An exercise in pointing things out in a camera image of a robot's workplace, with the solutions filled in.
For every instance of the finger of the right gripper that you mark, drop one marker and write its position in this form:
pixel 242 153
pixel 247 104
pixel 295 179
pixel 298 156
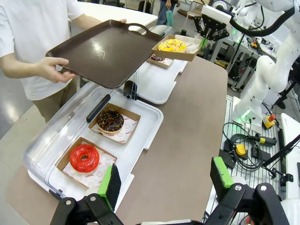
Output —
pixel 204 43
pixel 220 35

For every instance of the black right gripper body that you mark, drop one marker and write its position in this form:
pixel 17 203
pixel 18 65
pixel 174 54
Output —
pixel 214 27

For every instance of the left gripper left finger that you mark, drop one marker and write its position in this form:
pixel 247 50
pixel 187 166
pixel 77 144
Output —
pixel 112 185

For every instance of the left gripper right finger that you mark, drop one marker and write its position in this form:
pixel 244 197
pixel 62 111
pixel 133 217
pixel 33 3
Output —
pixel 219 175

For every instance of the cardboard tray of yellow donut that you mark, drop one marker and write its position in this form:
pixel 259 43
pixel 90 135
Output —
pixel 178 56

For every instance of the yellow sprinkled donut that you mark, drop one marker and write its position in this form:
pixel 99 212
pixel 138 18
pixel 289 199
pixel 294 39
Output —
pixel 164 47

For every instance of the red glazed donut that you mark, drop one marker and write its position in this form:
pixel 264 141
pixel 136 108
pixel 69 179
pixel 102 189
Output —
pixel 77 161

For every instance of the cardboard tray of red donut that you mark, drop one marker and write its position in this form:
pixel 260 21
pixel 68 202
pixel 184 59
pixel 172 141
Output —
pixel 70 175

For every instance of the brown serving tray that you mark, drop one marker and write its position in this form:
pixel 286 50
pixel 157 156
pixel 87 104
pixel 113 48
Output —
pixel 105 51

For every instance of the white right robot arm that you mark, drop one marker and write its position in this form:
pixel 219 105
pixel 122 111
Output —
pixel 269 68

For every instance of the person's right forearm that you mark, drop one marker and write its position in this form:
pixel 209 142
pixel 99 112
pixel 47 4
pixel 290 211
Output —
pixel 18 66

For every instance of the cardboard tray of pink-sprinkled donut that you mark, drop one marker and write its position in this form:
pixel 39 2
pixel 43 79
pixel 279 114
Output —
pixel 164 65

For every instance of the chocolate donut pink white sprinkles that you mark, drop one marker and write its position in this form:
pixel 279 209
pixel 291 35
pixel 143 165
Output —
pixel 157 57

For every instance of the person with teal bag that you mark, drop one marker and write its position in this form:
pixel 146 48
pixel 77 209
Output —
pixel 162 11

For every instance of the chocolate donut orange sprinkles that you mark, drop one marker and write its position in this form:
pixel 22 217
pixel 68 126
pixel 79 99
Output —
pixel 103 124

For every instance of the cardboard tray of chocolate donut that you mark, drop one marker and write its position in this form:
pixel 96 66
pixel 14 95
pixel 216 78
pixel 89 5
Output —
pixel 131 117

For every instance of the person in white shirt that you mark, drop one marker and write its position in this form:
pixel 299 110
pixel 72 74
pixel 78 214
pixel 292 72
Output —
pixel 35 28

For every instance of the person's left hand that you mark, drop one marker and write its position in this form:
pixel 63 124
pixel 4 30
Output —
pixel 123 21

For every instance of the person's right hand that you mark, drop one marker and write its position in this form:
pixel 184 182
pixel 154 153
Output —
pixel 54 70

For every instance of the black power box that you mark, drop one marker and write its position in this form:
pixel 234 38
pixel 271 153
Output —
pixel 263 155
pixel 226 159

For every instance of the clear display lid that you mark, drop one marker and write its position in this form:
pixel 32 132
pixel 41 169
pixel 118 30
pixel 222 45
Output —
pixel 47 140
pixel 161 29

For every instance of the black stand pole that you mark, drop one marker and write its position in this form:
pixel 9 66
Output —
pixel 281 152

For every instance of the white display tray base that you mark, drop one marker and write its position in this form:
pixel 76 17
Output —
pixel 154 89
pixel 150 122

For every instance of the yellow emergency stop box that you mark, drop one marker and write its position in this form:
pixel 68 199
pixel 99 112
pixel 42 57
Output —
pixel 268 123

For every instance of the white rectangular table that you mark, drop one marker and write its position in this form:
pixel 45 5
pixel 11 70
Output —
pixel 131 14

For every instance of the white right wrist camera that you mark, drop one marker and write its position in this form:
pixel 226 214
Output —
pixel 215 14

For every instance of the yellow pendant switch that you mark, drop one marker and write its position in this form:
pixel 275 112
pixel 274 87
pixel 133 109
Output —
pixel 241 150

